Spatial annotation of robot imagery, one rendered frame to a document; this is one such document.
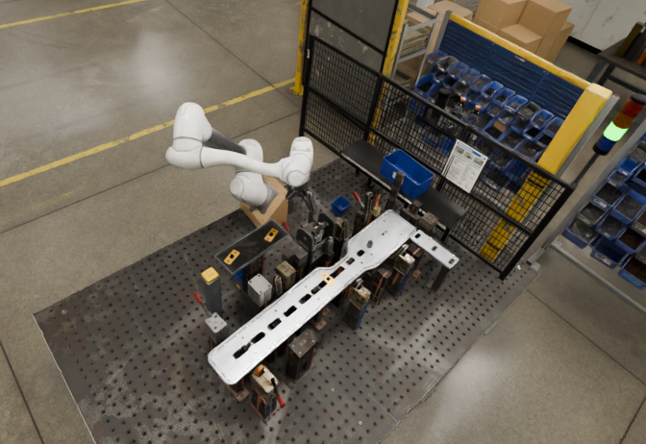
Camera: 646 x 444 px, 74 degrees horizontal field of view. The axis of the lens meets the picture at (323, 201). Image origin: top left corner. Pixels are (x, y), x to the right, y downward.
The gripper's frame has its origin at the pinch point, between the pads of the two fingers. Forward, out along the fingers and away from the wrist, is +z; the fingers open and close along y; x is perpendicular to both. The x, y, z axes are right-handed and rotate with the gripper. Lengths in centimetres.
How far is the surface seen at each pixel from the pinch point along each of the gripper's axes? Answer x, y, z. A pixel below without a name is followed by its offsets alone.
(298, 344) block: -34, 32, 41
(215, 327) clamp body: -57, 1, 34
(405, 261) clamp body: 40, 42, 29
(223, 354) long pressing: -60, 10, 43
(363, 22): 208, -119, -64
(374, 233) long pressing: 46, 17, 25
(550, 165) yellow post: 95, 86, -26
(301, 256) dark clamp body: -2.4, 3.4, 22.4
